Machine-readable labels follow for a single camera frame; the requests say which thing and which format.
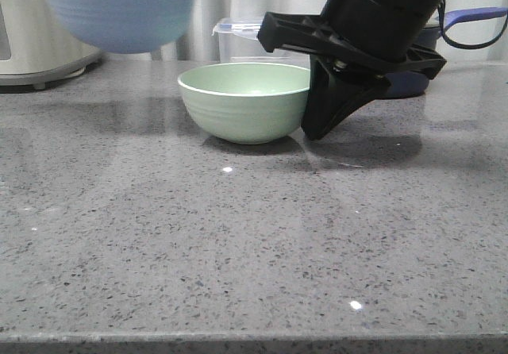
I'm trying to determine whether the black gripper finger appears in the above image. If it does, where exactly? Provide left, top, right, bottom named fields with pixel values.
left=301, top=55, right=391, bottom=140

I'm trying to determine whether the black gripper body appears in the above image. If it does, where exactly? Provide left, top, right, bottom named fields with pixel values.
left=257, top=0, right=446, bottom=81

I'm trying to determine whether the light blue bowl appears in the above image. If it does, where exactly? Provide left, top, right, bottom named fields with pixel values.
left=47, top=0, right=194, bottom=54

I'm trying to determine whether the light green bowl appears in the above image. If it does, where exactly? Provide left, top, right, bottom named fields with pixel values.
left=178, top=62, right=310, bottom=144

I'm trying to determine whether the dark blue saucepan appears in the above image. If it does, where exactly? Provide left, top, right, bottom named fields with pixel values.
left=382, top=6, right=507, bottom=99

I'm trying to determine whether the white kitchen appliance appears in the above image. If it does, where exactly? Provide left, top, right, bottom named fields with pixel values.
left=1, top=0, right=102, bottom=89

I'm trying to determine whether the clear plastic storage container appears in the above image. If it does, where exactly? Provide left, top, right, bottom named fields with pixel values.
left=212, top=17, right=310, bottom=68

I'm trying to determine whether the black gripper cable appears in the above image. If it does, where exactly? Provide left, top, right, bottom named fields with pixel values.
left=436, top=0, right=508, bottom=50

